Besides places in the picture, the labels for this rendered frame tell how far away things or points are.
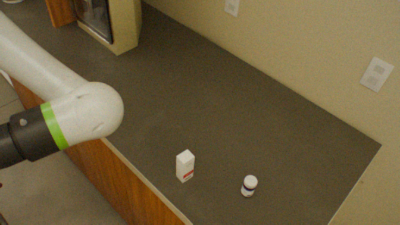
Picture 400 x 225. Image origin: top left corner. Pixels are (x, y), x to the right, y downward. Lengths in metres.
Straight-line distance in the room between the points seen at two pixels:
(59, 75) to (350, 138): 0.98
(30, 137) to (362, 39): 0.99
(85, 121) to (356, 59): 0.92
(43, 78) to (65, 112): 0.15
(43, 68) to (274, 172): 0.73
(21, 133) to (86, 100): 0.12
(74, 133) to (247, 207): 0.56
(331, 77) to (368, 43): 0.19
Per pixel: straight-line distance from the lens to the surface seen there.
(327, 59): 1.24
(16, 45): 0.74
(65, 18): 1.67
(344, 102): 1.29
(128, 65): 1.36
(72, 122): 0.58
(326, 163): 1.13
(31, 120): 0.59
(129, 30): 1.40
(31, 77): 0.73
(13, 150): 0.61
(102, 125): 0.59
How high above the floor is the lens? 1.78
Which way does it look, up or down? 47 degrees down
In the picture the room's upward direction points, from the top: 6 degrees clockwise
